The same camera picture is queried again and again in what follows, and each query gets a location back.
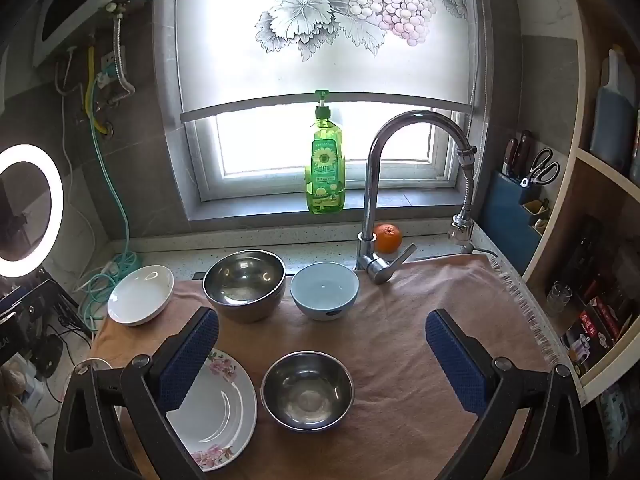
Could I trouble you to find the metal flexible hose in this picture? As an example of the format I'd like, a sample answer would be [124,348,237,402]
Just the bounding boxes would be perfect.
[114,12,136,106]

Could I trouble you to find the yellow gas hose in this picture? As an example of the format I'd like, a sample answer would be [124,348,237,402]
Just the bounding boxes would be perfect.
[85,47,113,136]

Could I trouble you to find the plain white plate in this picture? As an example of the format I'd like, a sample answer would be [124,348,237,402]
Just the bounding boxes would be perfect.
[107,265,175,327]

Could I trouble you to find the teal hose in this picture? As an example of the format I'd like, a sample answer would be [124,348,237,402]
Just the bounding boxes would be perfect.
[75,80,143,333]

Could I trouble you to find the black light stand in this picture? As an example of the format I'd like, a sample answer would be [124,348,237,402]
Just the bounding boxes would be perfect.
[0,280,81,361]

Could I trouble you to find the chrome faucet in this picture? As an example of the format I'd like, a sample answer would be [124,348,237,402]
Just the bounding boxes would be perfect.
[356,110,478,286]

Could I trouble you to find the orange towel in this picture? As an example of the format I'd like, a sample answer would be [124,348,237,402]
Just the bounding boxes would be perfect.
[90,255,556,480]

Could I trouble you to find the grey water heater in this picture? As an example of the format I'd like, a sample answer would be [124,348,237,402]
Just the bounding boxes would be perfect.
[32,0,156,68]

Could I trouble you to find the black handled scissors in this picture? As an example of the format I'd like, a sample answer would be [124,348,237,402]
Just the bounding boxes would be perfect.
[520,147,561,188]

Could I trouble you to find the wooden shelf unit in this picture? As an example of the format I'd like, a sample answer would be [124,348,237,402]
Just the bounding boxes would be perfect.
[520,0,640,406]

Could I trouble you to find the orange fruit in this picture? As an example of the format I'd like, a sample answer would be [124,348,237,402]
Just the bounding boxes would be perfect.
[374,223,403,254]

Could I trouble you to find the small steel bowl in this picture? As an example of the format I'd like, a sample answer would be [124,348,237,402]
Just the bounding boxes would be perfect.
[260,351,356,433]

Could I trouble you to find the grape print roller blind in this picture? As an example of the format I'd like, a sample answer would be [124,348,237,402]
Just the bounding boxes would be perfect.
[175,0,473,123]

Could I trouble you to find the black cables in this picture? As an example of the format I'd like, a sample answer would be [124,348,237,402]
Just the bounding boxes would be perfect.
[47,302,98,393]

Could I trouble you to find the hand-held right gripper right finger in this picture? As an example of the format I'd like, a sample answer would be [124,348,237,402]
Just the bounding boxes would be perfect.
[425,309,591,480]

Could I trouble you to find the blue cutting board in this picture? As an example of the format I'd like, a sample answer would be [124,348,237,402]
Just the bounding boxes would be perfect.
[590,47,638,171]

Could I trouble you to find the large steel bowl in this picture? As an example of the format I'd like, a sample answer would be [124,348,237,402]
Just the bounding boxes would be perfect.
[202,249,287,324]

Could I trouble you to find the red and black box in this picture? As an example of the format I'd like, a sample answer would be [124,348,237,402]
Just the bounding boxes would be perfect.
[562,297,631,376]

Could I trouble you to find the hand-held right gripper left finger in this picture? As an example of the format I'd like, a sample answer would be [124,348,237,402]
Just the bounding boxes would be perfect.
[52,306,220,480]

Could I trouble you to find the window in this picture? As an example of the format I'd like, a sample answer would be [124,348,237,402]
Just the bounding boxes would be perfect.
[185,100,476,206]

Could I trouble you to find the blue knife block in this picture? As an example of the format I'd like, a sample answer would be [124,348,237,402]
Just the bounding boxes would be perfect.
[487,170,551,276]

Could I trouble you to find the light blue ceramic bowl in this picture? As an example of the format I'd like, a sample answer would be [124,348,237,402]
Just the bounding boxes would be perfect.
[290,262,361,322]

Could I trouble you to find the floral rimmed white plate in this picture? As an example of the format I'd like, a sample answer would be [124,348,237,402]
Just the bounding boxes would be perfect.
[162,347,258,472]

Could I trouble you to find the ring light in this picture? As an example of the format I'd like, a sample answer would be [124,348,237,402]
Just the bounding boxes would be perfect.
[0,144,65,277]

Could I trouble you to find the green dish soap bottle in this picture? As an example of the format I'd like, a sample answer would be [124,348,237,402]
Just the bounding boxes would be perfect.
[305,89,346,216]

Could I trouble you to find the brown handled knife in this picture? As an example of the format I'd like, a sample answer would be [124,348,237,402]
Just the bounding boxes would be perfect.
[504,137,519,178]
[515,130,532,177]

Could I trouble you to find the clear drinking glasses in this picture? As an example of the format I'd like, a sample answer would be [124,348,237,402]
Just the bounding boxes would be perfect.
[545,282,573,313]

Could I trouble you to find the beige cloth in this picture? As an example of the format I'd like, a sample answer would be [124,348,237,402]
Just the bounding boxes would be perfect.
[0,360,53,480]

